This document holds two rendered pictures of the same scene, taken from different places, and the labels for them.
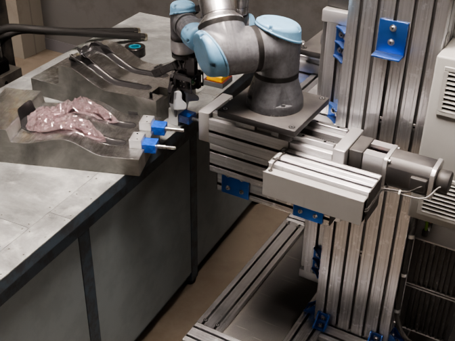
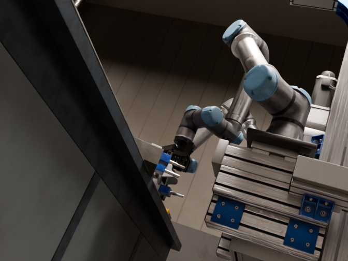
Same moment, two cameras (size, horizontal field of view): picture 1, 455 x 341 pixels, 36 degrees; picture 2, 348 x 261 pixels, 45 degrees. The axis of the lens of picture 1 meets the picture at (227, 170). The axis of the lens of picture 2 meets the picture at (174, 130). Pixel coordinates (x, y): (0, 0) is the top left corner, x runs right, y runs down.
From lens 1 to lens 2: 161 cm
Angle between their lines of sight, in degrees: 56
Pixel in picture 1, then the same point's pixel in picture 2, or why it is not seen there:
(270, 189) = (302, 171)
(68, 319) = (38, 249)
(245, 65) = (284, 95)
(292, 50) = (307, 108)
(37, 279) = (69, 147)
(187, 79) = (184, 154)
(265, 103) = (286, 133)
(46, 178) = not seen: hidden behind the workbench
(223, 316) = not seen: outside the picture
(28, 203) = not seen: hidden behind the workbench
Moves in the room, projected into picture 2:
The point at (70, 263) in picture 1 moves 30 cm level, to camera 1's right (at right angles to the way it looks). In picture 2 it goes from (80, 185) to (186, 235)
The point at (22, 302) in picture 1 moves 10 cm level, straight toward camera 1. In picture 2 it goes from (53, 146) to (72, 141)
